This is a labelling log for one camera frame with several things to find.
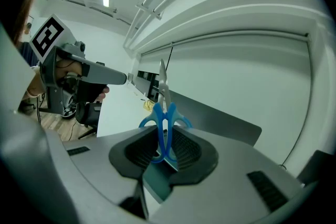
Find white ceiling pipes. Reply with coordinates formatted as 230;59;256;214
122;0;218;48

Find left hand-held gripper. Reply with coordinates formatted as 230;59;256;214
28;13;129;115

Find dark interior window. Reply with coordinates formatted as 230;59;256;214
135;69;161;100

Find gold foil packet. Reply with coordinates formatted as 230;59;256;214
142;100;156;113

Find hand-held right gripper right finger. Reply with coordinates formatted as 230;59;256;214
149;125;303;224

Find person's left forearm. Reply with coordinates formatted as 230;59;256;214
20;68;48;100

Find black blind cord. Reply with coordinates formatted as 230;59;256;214
164;44;174;72
278;34;313;169

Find blue-handled scissors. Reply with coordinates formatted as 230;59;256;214
138;58;194;165

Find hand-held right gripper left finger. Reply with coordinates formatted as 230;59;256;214
46;124;160;221

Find grey desk partition panel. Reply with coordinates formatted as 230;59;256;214
167;89;263;147

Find large white roller blind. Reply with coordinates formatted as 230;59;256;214
162;30;312;174

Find small white roller blind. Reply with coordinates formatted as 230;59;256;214
136;44;173;79

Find person's left hand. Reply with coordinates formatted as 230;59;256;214
56;59;110;102

